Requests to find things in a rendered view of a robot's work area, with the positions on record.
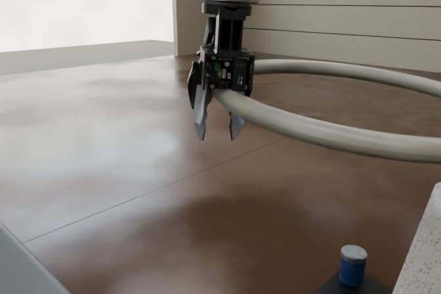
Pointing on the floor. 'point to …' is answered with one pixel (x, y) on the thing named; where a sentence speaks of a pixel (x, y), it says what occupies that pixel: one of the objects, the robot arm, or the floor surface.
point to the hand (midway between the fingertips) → (216, 130)
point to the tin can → (352, 265)
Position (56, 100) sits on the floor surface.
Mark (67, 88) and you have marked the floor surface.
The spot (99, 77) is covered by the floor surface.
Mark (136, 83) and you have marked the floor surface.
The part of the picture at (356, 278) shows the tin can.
